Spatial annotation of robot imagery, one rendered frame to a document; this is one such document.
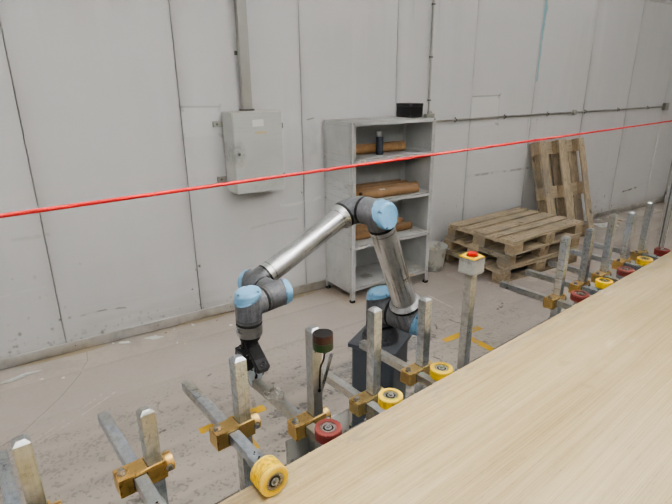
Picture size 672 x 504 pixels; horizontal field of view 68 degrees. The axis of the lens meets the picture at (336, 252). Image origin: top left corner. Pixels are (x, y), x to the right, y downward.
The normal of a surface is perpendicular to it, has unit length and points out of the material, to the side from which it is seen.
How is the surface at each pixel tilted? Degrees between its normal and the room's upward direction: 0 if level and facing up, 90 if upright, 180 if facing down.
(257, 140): 90
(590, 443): 0
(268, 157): 90
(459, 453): 0
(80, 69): 90
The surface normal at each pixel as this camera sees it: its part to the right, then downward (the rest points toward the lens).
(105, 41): 0.54, 0.26
